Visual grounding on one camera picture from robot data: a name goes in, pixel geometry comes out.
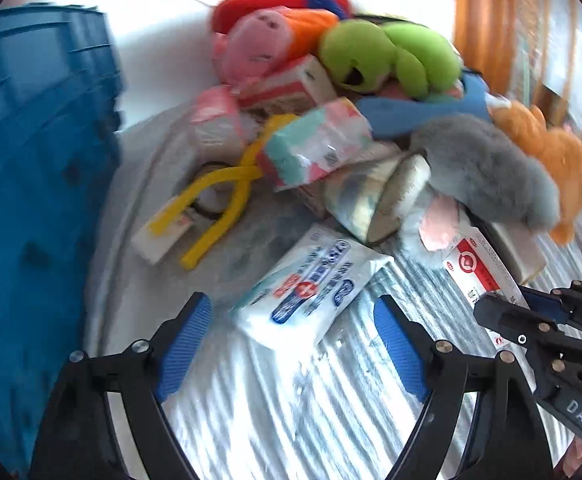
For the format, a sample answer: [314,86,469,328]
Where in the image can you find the pink white tissue pack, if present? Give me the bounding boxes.
[237,55,338,115]

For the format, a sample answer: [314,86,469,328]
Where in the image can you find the pink teal tissue pack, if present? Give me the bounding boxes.
[256,98,372,190]

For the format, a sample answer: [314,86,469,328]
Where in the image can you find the pink pig plush orange shirt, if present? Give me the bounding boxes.
[213,6,340,87]

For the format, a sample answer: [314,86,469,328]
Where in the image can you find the yellow tissue packet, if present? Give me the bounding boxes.
[323,153,431,245]

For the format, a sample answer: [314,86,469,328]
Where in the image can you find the red white medicine box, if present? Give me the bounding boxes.
[441,226,530,351]

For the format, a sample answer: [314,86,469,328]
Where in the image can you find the blue plush slipper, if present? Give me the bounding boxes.
[356,73,490,141]

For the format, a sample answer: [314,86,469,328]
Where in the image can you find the grey plush toy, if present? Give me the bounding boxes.
[410,114,560,232]

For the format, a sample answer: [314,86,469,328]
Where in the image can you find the brown teddy bear plush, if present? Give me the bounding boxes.
[490,101,582,246]

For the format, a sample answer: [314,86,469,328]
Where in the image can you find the blue plastic crate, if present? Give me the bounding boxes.
[0,4,123,473]

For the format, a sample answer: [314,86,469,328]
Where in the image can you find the blue feather duster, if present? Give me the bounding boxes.
[306,0,351,20]

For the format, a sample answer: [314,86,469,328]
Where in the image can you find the green frog plush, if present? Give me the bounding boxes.
[317,20,462,100]

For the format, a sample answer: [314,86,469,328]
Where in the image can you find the white wet wipes pack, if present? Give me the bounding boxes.
[231,223,393,354]

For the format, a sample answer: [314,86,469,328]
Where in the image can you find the person right hand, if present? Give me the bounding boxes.
[560,437,582,478]

